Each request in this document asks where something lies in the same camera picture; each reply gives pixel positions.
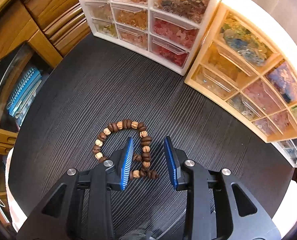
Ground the two-tone wooden bead bracelet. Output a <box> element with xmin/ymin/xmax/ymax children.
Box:
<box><xmin>92</xmin><ymin>119</ymin><xmax>159</xmax><ymax>181</ymax></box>

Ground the clear small drawer organizer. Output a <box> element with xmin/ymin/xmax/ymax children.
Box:
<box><xmin>272</xmin><ymin>138</ymin><xmax>297</xmax><ymax>168</ymax></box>

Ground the blue spiral notebooks stack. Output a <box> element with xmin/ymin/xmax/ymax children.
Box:
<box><xmin>6</xmin><ymin>67</ymin><xmax>43</xmax><ymax>129</ymax></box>

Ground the yellow nine-drawer bead organizer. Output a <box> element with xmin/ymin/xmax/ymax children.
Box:
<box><xmin>185</xmin><ymin>1</ymin><xmax>297</xmax><ymax>142</ymax></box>

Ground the white nine-drawer bead organizer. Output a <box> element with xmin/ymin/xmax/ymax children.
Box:
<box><xmin>79</xmin><ymin>0</ymin><xmax>221</xmax><ymax>75</ymax></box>

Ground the wooden drawer cabinet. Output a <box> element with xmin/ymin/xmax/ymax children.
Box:
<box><xmin>0</xmin><ymin>0</ymin><xmax>91</xmax><ymax>155</ymax></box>

